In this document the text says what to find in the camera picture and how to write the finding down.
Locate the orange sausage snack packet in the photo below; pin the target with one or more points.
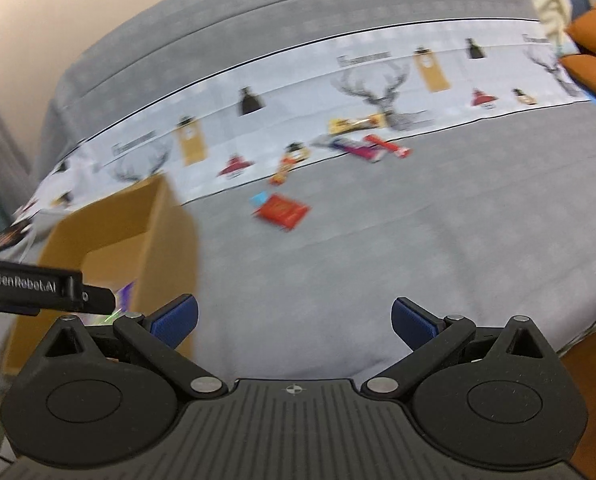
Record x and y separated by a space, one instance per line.
289 162

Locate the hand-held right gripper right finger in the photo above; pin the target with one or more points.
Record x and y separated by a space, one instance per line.
414 324

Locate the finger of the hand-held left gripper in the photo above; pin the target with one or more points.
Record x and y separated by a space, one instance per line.
98 300

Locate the small red packet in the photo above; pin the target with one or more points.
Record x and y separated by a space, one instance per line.
282 211

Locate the orange pillow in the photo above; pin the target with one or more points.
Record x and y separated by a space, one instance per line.
595 40

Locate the purple stick snack packet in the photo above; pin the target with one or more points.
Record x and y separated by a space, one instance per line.
353 147

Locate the purple candy bar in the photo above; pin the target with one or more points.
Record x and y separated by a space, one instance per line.
126 294

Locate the cream cloth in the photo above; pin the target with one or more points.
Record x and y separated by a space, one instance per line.
545 0

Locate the yellow snack packet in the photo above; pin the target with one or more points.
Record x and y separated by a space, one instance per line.
355 124

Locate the smartphone with red screen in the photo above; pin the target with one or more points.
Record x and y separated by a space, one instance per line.
10 236

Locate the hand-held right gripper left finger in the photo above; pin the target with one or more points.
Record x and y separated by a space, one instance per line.
174 321

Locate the small blue candy packet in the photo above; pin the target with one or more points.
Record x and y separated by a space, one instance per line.
259 201

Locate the brown cardboard box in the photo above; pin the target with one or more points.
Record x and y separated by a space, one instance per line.
168 240

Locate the red stick snack packet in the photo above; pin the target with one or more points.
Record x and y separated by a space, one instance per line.
388 146

